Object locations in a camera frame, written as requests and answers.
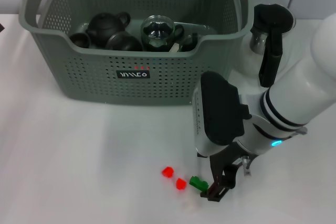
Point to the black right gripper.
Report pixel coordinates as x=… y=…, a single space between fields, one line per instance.
x=225 y=158

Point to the bright red stepped brick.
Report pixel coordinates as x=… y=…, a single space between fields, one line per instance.
x=167 y=172

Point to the black clay teapot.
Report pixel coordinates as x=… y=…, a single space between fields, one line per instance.
x=103 y=28

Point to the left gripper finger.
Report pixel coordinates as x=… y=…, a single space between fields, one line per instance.
x=1 y=27

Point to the small clear white brick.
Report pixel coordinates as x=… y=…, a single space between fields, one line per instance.
x=174 y=48

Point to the small bright red brick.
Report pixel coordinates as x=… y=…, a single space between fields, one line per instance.
x=181 y=184

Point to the small black clay teacup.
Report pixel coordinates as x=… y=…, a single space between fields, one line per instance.
x=80 y=41

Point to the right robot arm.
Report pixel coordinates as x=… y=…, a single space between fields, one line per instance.
x=302 y=90

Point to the dark green brick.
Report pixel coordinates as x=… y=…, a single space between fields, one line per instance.
x=198 y=182

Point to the grey perforated storage bin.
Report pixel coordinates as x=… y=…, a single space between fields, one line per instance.
x=131 y=82

